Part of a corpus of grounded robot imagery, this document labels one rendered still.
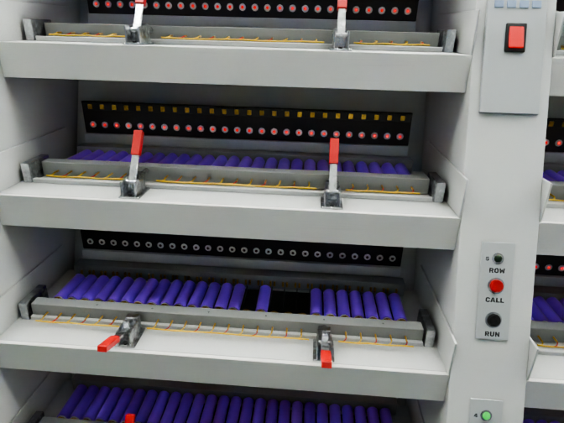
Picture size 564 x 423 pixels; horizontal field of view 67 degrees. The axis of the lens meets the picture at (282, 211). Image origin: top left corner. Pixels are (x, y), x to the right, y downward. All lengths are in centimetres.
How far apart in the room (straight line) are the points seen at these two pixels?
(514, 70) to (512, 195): 15
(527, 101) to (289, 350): 43
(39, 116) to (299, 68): 41
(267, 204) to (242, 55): 19
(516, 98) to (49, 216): 61
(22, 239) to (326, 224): 45
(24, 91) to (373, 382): 63
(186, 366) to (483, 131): 48
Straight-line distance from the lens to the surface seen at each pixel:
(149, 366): 63
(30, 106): 74
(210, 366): 60
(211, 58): 58
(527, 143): 60
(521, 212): 60
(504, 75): 60
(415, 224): 56
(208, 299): 66
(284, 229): 55
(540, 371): 67
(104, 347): 57
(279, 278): 70
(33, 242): 75
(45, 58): 66
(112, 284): 73
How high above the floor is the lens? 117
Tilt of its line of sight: 3 degrees down
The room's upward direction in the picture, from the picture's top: 3 degrees clockwise
